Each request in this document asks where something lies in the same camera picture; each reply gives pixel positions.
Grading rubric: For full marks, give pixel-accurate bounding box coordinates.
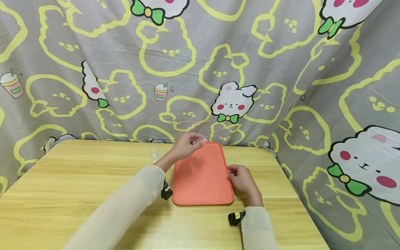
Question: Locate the person's right hand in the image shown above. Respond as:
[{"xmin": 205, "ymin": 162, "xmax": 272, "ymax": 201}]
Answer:
[{"xmin": 227, "ymin": 165, "xmax": 261, "ymax": 198}]

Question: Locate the black wrist band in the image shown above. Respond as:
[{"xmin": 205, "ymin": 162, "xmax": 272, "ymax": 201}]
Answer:
[
  {"xmin": 228, "ymin": 210, "xmax": 247, "ymax": 226},
  {"xmin": 160, "ymin": 181, "xmax": 173, "ymax": 201}
]

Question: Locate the person's left hand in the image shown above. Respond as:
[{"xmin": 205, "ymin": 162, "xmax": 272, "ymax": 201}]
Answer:
[{"xmin": 169, "ymin": 132, "xmax": 205, "ymax": 162}]

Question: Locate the person's left forearm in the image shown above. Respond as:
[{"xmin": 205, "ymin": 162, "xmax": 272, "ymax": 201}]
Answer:
[{"xmin": 62, "ymin": 153, "xmax": 178, "ymax": 250}]

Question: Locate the orange plastic tray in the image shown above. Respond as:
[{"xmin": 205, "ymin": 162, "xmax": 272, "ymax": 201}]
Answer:
[{"xmin": 172, "ymin": 141, "xmax": 235, "ymax": 206}]

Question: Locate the stack of clear plastic cups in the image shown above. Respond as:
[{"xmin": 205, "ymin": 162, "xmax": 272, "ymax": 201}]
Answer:
[{"xmin": 149, "ymin": 145, "xmax": 168, "ymax": 164}]

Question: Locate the person's right forearm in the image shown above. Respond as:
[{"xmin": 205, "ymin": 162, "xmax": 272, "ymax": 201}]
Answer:
[{"xmin": 241, "ymin": 192, "xmax": 278, "ymax": 250}]

